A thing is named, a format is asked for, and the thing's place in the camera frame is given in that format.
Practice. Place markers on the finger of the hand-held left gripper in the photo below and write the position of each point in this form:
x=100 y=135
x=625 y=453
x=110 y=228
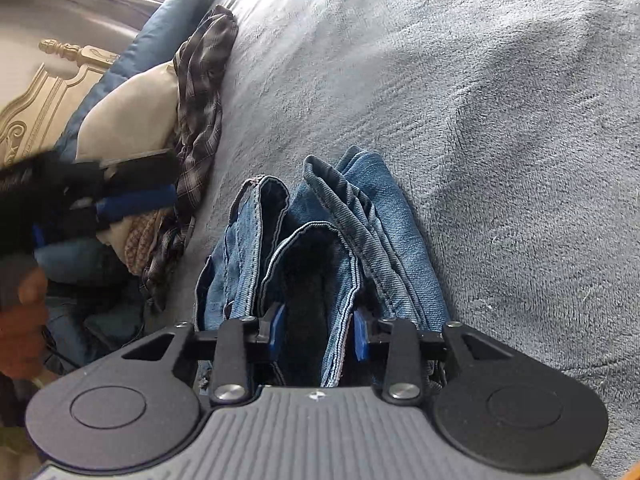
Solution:
x=145 y=166
x=135 y=200

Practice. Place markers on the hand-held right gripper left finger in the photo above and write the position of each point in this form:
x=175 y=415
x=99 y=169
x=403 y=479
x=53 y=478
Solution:
x=276 y=332

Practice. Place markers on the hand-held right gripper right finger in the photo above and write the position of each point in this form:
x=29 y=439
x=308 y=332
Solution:
x=360 y=342

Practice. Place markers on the blue denim jeans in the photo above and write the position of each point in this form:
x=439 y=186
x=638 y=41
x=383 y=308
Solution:
x=380 y=220

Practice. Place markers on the person's left hand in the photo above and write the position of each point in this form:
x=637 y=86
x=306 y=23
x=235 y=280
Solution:
x=22 y=335

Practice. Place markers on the beige knit sweater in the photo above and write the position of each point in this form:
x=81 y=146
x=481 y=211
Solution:
x=142 y=242

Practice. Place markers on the ornate cream headboard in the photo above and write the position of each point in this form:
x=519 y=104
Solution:
x=45 y=100

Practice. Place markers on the grey fleece blanket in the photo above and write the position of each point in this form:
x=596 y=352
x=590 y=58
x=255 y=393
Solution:
x=500 y=110

